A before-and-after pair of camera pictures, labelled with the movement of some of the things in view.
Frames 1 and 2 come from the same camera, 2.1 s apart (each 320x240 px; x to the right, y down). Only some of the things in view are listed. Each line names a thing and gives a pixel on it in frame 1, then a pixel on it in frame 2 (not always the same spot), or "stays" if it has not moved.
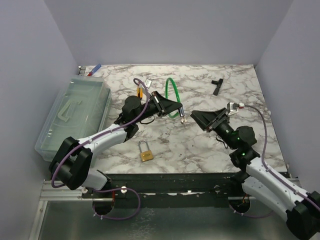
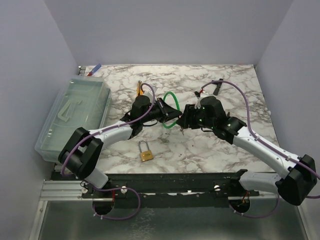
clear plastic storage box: (79, 112) stays
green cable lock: (181, 111) -> (178, 106)
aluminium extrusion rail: (49, 193) stays
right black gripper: (221, 114) -> (187, 117)
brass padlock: (147, 155) stays
